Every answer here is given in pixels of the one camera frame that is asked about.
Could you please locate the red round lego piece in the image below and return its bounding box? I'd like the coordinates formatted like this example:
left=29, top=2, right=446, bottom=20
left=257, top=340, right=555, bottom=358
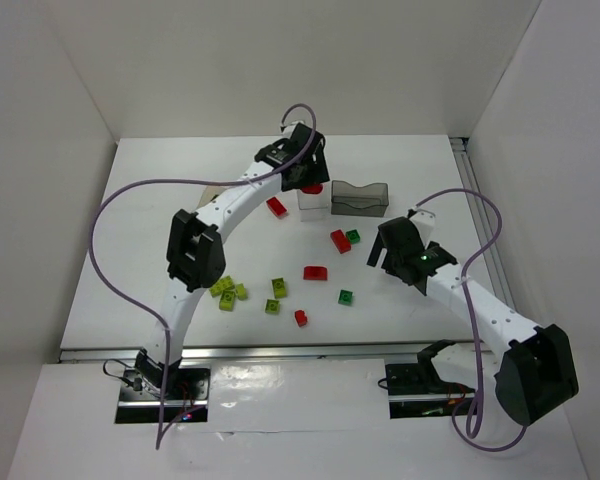
left=301, top=184, right=324, bottom=195

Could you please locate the red arched lego brick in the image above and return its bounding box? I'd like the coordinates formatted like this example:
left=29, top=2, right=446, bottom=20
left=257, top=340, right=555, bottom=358
left=303, top=265, right=328, bottom=281

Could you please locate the red long lego brick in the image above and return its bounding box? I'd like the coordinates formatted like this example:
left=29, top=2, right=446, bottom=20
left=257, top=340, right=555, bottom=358
left=266, top=197, right=288, bottom=219

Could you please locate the aluminium rail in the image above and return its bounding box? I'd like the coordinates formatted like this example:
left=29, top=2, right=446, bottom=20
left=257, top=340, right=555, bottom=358
left=59, top=342, right=427, bottom=364
left=449, top=137, right=512, bottom=304

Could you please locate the lime long lego brick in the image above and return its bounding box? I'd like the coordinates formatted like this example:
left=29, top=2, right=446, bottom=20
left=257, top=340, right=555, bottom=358
left=209, top=275, right=235, bottom=297

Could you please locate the clear plastic container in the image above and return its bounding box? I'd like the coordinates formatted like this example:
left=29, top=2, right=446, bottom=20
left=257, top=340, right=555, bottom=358
left=297, top=189, right=329, bottom=222

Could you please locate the smoky grey plastic container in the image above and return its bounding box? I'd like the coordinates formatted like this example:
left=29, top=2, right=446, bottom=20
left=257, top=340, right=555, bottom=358
left=331, top=180, right=389, bottom=217

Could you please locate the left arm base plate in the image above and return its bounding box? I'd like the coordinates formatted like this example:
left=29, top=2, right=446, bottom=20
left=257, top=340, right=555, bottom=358
left=114, top=363, right=212, bottom=425

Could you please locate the aluminium rail right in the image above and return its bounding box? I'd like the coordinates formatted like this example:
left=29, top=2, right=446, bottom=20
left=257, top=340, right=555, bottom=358
left=449, top=137, right=512, bottom=304

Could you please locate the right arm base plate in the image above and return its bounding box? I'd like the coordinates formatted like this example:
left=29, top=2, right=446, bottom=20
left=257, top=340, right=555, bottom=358
left=377, top=340, right=475, bottom=419

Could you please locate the green lego beside red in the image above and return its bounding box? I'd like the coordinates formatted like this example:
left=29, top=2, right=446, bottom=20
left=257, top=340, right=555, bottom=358
left=345, top=229, right=361, bottom=244

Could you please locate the lime lego brick lower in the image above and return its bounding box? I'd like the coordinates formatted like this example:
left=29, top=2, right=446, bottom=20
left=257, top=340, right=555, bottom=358
left=264, top=299, right=280, bottom=315

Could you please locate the aluminium rail front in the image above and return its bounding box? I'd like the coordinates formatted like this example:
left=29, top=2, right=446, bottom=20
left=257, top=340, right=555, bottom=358
left=59, top=342, right=427, bottom=364

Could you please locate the small red lego piece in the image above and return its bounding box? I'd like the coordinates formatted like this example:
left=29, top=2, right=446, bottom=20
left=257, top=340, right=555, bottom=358
left=294, top=310, right=308, bottom=328

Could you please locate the tan translucent container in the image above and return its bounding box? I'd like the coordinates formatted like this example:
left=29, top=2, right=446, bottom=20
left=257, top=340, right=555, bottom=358
left=198, top=186, right=225, bottom=208

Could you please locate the lime square lego brick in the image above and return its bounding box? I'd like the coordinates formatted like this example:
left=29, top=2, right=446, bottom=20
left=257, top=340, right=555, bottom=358
left=219, top=290, right=236, bottom=312

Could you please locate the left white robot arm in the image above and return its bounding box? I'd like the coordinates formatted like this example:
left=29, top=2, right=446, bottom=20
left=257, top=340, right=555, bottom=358
left=135, top=122, right=329, bottom=395

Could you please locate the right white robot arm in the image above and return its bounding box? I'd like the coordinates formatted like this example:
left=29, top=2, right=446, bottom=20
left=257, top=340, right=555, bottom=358
left=367, top=211, right=579, bottom=427

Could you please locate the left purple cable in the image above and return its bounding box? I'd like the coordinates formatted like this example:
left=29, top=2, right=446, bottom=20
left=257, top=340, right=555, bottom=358
left=89, top=103, right=318, bottom=450

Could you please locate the lime small lego brick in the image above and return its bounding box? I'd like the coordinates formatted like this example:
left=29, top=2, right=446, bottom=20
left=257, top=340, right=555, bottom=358
left=235, top=284, right=248, bottom=301

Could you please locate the green lego brick lower right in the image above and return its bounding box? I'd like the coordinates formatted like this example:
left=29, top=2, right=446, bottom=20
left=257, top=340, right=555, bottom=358
left=337, top=289, right=354, bottom=306

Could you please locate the lime lego brick center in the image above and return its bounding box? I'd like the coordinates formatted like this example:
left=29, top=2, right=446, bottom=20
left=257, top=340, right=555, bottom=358
left=271, top=277, right=288, bottom=299

